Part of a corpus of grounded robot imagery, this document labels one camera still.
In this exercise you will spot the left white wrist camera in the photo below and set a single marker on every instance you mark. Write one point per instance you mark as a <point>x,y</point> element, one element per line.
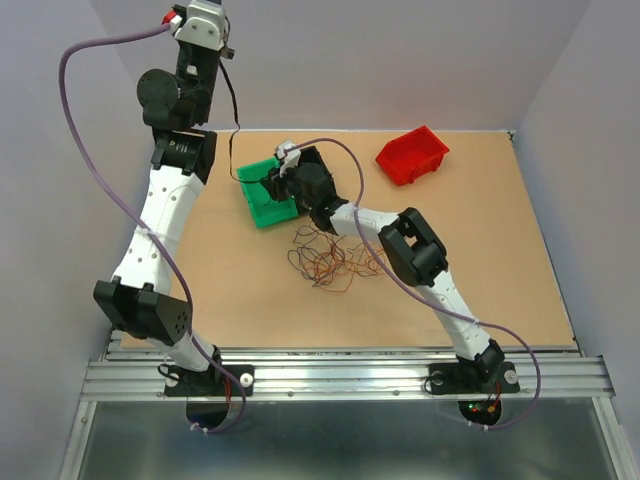
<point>200,23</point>

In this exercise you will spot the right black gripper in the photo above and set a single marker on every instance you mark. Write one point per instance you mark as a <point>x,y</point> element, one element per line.
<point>273,182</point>

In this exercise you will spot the aluminium rail frame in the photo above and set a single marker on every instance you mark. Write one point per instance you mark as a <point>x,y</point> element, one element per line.
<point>338,378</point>

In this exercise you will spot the green plastic bin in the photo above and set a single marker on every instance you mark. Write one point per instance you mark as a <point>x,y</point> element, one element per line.
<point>264,211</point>

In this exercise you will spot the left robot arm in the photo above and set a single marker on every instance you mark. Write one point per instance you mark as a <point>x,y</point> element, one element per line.
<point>137,299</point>

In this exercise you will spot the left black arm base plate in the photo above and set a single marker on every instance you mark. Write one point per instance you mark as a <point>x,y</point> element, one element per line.
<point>180,382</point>

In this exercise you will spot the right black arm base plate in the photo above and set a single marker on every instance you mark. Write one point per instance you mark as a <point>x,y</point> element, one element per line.
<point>456,379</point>

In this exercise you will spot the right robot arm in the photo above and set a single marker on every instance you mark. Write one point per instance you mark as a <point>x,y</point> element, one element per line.
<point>416,259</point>

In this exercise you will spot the red plastic bin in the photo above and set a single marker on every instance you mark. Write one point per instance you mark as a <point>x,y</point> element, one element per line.
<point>411,155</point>

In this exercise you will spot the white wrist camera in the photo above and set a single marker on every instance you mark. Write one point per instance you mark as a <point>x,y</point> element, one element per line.
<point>200,23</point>
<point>288,155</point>

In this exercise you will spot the black plastic bin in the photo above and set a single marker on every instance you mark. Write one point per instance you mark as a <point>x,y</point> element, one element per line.
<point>325,160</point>

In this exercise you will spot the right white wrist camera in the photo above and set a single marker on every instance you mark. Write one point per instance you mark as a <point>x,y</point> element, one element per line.
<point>288,155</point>

